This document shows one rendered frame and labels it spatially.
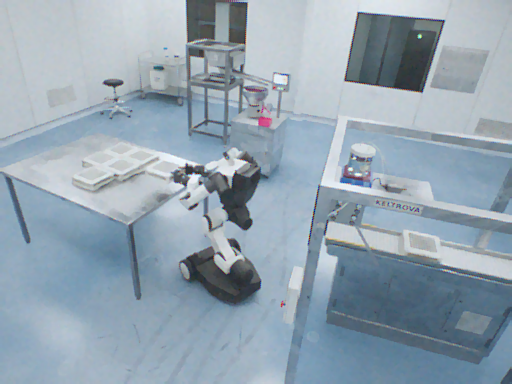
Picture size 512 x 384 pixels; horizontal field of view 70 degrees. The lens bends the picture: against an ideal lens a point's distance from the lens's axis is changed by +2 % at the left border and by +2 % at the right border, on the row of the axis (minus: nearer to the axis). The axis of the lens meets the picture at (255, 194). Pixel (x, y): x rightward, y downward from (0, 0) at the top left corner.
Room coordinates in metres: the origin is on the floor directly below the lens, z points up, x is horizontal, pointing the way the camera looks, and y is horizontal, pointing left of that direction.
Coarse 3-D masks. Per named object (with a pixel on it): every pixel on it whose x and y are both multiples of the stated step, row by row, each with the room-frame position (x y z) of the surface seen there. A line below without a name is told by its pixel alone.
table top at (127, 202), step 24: (72, 144) 3.39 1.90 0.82; (96, 144) 3.44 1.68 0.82; (0, 168) 2.79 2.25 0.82; (24, 168) 2.82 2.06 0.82; (48, 168) 2.86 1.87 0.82; (72, 168) 2.89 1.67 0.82; (48, 192) 2.49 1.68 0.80; (72, 192) 2.49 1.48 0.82; (96, 192) 2.52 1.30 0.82; (120, 192) 2.55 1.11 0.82; (144, 192) 2.58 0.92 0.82; (168, 192) 2.61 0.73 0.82; (120, 216) 2.21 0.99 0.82; (144, 216) 2.28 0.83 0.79
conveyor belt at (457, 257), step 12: (336, 228) 2.23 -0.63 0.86; (348, 228) 2.24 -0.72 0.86; (360, 228) 2.26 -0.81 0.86; (348, 240) 2.09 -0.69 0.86; (360, 240) 2.11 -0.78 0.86; (372, 240) 2.12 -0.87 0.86; (384, 240) 2.13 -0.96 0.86; (396, 240) 2.14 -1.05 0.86; (444, 252) 2.05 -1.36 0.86; (456, 252) 2.06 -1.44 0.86; (468, 252) 2.07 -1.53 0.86; (456, 264) 1.93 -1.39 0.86; (468, 264) 1.94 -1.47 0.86; (480, 264) 1.95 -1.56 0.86; (492, 264) 1.96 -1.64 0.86; (504, 264) 1.97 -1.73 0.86; (504, 276) 1.84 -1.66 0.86
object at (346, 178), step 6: (342, 168) 2.20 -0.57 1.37; (342, 174) 2.12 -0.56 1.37; (348, 174) 2.09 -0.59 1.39; (372, 174) 2.15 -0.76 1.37; (342, 180) 2.07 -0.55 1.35; (348, 180) 2.06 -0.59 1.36; (354, 180) 2.05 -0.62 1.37; (360, 180) 2.05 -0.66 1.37; (366, 180) 2.04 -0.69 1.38; (372, 180) 2.07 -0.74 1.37; (360, 186) 2.03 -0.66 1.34; (366, 186) 2.03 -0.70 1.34
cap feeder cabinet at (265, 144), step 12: (240, 120) 4.70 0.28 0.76; (252, 120) 4.73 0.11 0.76; (276, 120) 4.81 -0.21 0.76; (240, 132) 4.63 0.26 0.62; (252, 132) 4.57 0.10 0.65; (264, 132) 4.52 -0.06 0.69; (276, 132) 4.58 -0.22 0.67; (240, 144) 4.62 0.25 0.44; (252, 144) 4.57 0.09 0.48; (264, 144) 4.51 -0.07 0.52; (276, 144) 4.64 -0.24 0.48; (264, 156) 4.51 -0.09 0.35; (276, 156) 4.71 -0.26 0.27; (264, 168) 4.50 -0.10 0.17
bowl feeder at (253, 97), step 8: (248, 88) 5.05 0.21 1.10; (256, 88) 5.08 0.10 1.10; (264, 88) 5.05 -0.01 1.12; (248, 96) 4.76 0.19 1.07; (256, 96) 4.74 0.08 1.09; (248, 104) 4.91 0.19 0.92; (256, 104) 4.83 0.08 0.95; (272, 104) 4.77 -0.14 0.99; (248, 112) 4.86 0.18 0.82; (256, 112) 4.84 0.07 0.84
